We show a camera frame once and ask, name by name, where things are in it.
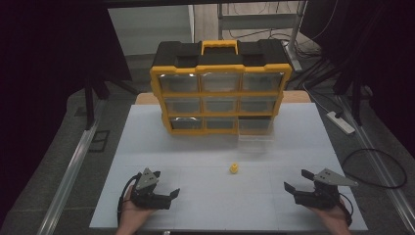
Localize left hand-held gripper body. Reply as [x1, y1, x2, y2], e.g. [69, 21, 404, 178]
[130, 167, 173, 211]

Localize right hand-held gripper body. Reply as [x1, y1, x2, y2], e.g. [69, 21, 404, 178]
[293, 167, 359, 211]

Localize clear plastic drawer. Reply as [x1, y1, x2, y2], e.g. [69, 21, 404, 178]
[237, 117, 276, 155]

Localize person's left hand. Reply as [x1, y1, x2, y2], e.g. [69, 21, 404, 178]
[117, 185, 159, 235]

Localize person's right hand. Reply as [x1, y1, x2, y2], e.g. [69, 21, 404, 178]
[307, 197, 350, 234]

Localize white power strip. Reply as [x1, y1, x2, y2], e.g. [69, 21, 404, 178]
[326, 111, 356, 136]

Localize black tripod legs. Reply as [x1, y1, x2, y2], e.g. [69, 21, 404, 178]
[82, 73, 139, 131]
[305, 64, 366, 127]

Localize yellow black drawer organizer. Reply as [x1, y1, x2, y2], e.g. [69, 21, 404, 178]
[150, 39, 294, 137]

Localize grey metal stand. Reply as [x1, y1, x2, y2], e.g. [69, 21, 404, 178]
[216, 0, 310, 73]

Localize dark curtain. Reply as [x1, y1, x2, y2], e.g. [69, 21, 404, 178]
[0, 0, 133, 226]
[299, 0, 415, 160]

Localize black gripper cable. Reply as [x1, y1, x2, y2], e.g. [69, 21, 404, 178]
[338, 191, 355, 227]
[116, 173, 143, 227]

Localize black looped floor cable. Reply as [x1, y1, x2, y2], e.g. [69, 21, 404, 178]
[340, 148, 408, 190]

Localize metal floor rail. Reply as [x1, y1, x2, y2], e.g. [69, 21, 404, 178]
[336, 93, 415, 231]
[36, 97, 108, 235]

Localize white power cable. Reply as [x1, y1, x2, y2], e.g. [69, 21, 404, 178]
[300, 81, 331, 116]

